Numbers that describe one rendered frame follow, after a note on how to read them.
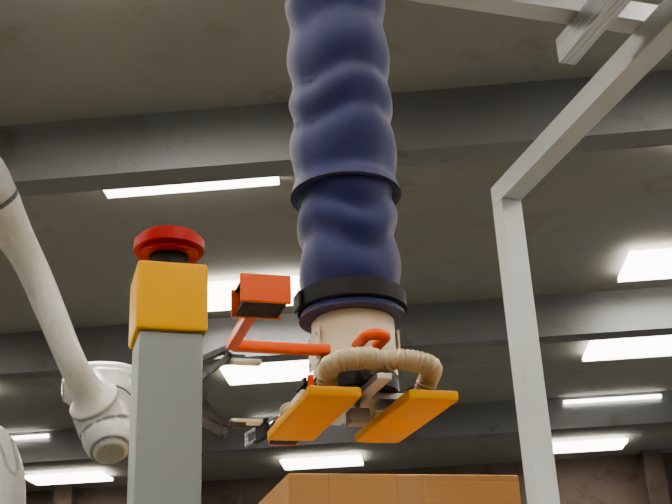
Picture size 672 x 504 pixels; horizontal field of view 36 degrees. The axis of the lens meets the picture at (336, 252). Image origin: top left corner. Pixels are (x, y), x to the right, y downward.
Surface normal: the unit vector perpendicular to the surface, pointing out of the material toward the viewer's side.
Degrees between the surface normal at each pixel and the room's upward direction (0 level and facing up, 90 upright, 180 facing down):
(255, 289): 90
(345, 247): 77
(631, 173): 180
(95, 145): 90
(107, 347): 90
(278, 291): 90
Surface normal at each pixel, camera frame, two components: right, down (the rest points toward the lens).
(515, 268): 0.28, -0.40
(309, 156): -0.61, -0.14
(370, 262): 0.36, -0.55
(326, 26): -0.23, -0.52
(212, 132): -0.08, -0.40
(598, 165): 0.04, 0.91
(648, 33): -0.96, -0.07
